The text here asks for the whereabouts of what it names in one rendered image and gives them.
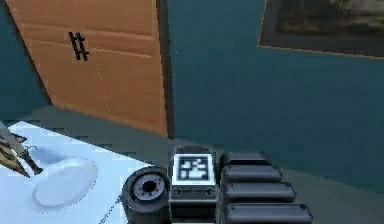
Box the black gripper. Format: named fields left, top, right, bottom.
left=120, top=166, right=172, bottom=224

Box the brown grey pointed object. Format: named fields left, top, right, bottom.
left=0, top=121, right=44, bottom=178

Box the dark framed wall picture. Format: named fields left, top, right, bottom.
left=257, top=0, right=384, bottom=60

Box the clear glass plate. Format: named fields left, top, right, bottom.
left=31, top=157, right=99, bottom=209

